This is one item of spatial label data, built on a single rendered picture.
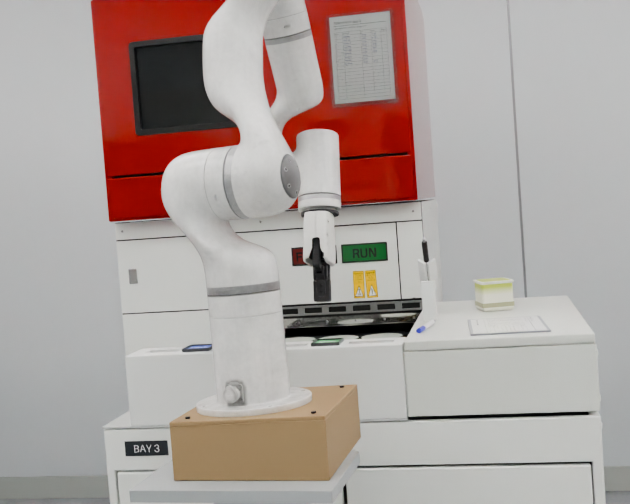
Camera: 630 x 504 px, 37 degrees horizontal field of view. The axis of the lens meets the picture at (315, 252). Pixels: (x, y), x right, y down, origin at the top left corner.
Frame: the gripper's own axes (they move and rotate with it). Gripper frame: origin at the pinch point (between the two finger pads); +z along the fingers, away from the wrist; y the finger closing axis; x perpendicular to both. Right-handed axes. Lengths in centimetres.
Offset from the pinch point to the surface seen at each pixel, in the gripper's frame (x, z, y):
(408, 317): 11, 1, -59
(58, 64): -148, -128, -184
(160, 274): -54, -14, -57
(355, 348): 6.2, 11.3, 1.3
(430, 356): 20.2, 13.3, 0.7
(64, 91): -146, -116, -186
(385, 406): 11.1, 22.3, -1.2
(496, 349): 32.3, 12.6, 0.9
